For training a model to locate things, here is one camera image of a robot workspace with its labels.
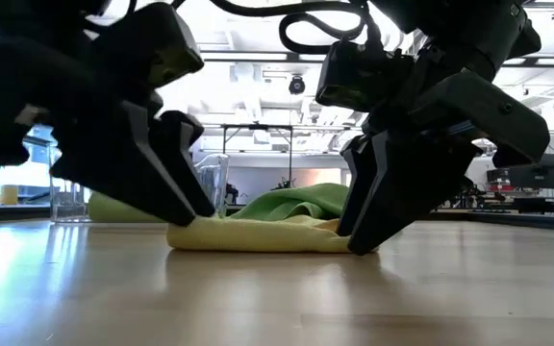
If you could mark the black computer monitor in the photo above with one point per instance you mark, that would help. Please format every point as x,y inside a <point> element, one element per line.
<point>536,179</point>

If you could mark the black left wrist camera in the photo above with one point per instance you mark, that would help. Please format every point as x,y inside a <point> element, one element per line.
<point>147,43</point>

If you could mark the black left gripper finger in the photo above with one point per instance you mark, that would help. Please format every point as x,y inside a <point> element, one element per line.
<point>181,139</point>
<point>133,168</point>

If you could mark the yellow bin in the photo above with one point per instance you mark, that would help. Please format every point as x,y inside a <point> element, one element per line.
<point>8,195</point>

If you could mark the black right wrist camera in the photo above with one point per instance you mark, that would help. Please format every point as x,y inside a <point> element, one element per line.
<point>363,72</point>

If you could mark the yellow microfiber towel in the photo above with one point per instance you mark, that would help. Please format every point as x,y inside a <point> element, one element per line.
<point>258,235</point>

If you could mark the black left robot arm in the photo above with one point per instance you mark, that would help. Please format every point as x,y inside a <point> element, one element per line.
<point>17,72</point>

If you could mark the clear plastic basket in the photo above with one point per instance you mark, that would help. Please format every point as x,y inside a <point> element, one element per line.
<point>67,206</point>

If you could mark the red box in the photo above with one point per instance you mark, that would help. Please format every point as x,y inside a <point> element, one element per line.
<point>500,188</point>

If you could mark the lime green microfiber towel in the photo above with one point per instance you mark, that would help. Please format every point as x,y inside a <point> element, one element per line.
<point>113,211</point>

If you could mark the round black ceiling lamp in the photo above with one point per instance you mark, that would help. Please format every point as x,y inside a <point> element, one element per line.
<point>297,85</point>

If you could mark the black metal table frame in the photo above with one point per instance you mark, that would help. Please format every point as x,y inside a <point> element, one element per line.
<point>258,127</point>

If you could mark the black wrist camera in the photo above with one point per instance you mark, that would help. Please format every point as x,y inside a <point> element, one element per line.
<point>363,72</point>
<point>147,43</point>

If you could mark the small black distant robot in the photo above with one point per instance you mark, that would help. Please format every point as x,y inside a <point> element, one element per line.
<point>284,184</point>

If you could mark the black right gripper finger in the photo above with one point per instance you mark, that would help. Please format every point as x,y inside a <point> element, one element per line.
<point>358,173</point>
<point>411,182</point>

